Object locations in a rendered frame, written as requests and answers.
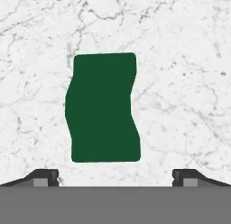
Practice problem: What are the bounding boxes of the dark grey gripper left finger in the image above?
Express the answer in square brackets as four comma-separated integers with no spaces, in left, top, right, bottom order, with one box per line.
[0,168,60,188]

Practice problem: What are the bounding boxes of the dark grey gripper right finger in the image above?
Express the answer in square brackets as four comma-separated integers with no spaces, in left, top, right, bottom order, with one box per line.
[171,168,231,188]

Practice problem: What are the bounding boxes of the dark green sponge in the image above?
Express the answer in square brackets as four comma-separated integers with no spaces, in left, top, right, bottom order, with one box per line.
[64,51,142,163]

